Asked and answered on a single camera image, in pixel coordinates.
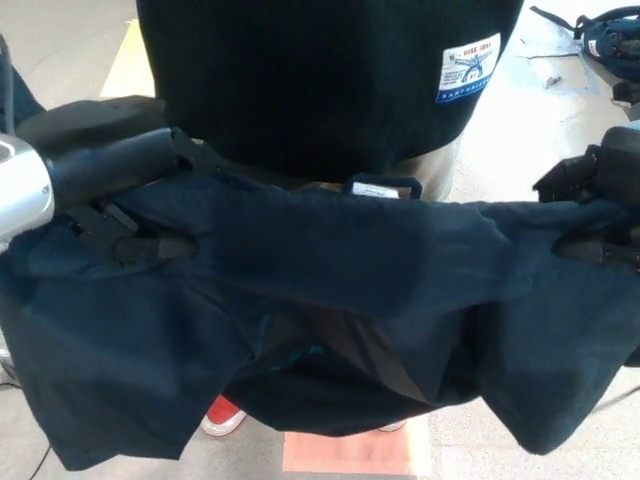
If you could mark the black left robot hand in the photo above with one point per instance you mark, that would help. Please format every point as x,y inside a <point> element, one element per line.
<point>105,145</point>

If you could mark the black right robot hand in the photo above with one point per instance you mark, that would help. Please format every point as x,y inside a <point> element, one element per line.
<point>617,170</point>

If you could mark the navy blue coat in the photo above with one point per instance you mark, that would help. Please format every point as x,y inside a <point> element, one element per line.
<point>350,240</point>

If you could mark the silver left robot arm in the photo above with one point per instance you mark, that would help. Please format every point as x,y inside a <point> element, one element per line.
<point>22,190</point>

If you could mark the white blue sweater label patch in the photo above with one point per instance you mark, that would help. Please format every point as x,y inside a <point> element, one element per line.
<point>467,70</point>

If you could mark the black knit sweater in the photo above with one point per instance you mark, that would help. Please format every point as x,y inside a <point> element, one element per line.
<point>300,75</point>

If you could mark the red white right sneaker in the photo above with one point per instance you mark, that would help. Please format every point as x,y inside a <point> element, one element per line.
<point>222,417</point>

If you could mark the red white sneaker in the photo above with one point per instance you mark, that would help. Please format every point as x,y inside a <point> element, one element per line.
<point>392,426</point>
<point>222,417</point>

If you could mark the red white left sneaker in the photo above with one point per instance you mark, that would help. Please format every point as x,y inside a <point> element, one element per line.
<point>392,426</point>

